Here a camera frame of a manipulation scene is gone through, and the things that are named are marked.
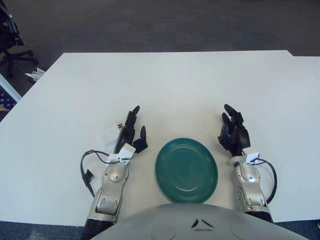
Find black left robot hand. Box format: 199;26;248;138
113;105;149;154

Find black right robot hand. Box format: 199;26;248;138
217;103;251;155

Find green round plate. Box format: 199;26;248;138
154;137;219;205

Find grey robot torso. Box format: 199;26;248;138
89;202;312;240

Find white paper scraps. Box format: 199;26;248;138
24;67;46;82

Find blue dotted box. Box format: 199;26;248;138
0;87;18;113

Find white panel edge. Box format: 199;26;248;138
0;73;23;102

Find black office chair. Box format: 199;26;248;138
0;0;40;78

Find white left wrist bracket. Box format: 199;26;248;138
107;143;137;166

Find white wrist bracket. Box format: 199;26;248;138
244;148;261;166
107;143;137;166

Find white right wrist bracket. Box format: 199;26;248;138
244;148;261;166

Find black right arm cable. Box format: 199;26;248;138
257;158;278;205

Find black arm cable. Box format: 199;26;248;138
257;158;278;205
79;149;118;198

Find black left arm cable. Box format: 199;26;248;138
79;149;118;198

